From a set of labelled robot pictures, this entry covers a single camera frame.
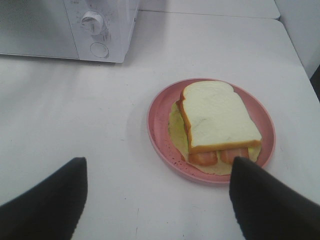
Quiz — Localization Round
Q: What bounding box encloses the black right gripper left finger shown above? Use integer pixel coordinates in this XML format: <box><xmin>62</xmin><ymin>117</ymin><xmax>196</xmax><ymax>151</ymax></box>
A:
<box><xmin>0</xmin><ymin>157</ymin><xmax>88</xmax><ymax>240</ymax></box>

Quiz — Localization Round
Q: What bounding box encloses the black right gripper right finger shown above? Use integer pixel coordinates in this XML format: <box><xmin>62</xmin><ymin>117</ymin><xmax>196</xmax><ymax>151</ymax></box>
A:
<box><xmin>229</xmin><ymin>156</ymin><xmax>320</xmax><ymax>240</ymax></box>

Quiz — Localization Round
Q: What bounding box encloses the sandwich with lettuce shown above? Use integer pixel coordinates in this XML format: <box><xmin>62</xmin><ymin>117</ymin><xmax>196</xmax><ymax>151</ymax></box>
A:
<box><xmin>168</xmin><ymin>80</ymin><xmax>262</xmax><ymax>176</ymax></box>

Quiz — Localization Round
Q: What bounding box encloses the pink round plate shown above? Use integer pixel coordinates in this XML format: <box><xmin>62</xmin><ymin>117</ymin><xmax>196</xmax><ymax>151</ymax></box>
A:
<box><xmin>147</xmin><ymin>78</ymin><xmax>276</xmax><ymax>185</ymax></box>

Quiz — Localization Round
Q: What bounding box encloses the round white door button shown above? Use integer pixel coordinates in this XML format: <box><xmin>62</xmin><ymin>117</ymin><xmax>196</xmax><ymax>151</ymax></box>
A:
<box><xmin>90</xmin><ymin>42</ymin><xmax>109</xmax><ymax>58</ymax></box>

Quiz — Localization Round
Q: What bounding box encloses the white microwave door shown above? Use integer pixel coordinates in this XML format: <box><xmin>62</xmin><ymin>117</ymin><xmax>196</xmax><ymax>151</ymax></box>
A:
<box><xmin>0</xmin><ymin>0</ymin><xmax>79</xmax><ymax>59</ymax></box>

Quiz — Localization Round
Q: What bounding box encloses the white timer knob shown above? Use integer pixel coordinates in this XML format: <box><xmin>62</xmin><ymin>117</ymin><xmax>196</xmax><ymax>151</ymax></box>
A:
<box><xmin>80</xmin><ymin>11</ymin><xmax>104</xmax><ymax>36</ymax></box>

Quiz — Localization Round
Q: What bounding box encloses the white microwave oven body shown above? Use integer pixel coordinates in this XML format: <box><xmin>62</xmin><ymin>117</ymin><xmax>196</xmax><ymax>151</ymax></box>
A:
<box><xmin>0</xmin><ymin>0</ymin><xmax>140</xmax><ymax>65</ymax></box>

